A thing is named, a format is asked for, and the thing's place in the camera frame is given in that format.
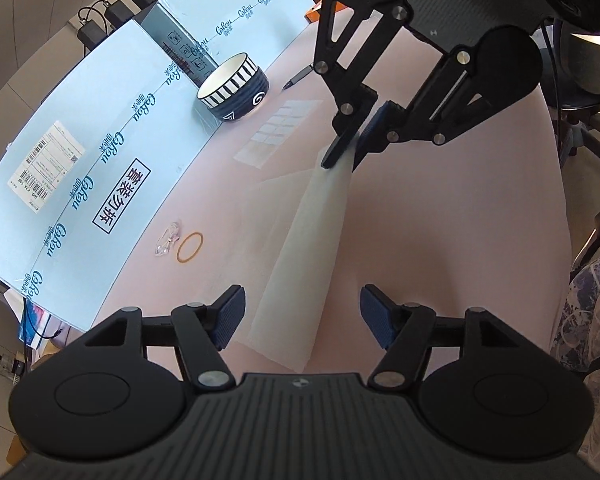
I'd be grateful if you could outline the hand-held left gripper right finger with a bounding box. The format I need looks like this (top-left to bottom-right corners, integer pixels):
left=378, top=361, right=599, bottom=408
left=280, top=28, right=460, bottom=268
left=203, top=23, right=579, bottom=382
left=360, top=284, right=531, bottom=393

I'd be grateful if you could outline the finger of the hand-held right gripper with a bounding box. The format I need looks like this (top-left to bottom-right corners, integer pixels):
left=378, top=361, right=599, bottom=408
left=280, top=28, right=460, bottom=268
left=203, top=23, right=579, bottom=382
left=314, top=0, right=413, bottom=170
left=352, top=47, right=502, bottom=173

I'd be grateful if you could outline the white black striped bowl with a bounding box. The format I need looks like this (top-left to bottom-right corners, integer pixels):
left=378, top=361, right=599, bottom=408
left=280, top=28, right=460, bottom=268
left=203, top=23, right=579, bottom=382
left=196, top=53, right=258, bottom=108

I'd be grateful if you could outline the dark blue spiral bowl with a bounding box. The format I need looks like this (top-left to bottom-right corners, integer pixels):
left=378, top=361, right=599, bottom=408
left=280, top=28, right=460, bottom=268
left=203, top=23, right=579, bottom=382
left=202, top=67, right=270, bottom=123

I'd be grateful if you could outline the white label sticker sheet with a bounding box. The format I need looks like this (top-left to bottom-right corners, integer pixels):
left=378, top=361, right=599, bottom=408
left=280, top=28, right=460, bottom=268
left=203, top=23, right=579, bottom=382
left=234, top=100, right=322, bottom=168

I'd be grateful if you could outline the grey ballpoint pen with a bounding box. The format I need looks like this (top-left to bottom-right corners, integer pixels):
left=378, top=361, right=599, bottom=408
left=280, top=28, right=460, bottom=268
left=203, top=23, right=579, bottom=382
left=282, top=64, right=315, bottom=91

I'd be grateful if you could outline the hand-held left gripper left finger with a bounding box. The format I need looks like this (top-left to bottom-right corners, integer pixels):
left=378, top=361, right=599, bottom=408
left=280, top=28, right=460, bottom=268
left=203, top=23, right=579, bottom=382
left=82, top=284, right=247, bottom=393

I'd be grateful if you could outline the light blue box with shipping label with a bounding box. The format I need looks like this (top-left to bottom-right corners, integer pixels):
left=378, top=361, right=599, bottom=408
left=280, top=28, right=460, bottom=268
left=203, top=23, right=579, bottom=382
left=0, top=22, right=221, bottom=332

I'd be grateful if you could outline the tan rubber band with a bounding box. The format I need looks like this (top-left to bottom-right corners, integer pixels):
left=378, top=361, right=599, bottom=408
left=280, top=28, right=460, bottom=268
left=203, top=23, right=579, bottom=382
left=176, top=231, right=206, bottom=264

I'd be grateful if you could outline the floral fabric cushion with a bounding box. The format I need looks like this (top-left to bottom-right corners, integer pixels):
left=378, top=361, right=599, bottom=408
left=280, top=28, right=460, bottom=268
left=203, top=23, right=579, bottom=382
left=550, top=245, right=600, bottom=461

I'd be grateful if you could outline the black office chair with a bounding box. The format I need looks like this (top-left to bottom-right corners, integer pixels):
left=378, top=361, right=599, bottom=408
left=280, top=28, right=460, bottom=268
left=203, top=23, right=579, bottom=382
left=545, top=15, right=600, bottom=181

